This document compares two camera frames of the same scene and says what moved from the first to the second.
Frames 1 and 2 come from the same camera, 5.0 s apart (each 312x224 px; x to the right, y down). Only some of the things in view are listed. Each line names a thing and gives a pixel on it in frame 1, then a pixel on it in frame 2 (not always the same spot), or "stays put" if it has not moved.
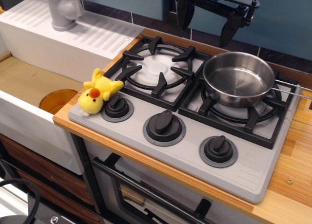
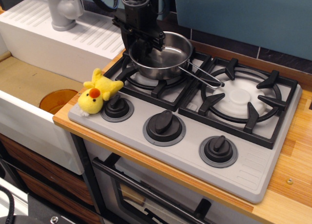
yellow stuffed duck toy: x=90 y=101 stays put
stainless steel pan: x=243 y=79 → x=167 y=63
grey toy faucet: x=65 y=9 stays put
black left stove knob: x=117 y=109 stays put
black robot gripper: x=241 y=8 → x=140 y=20
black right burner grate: x=263 y=122 stays put
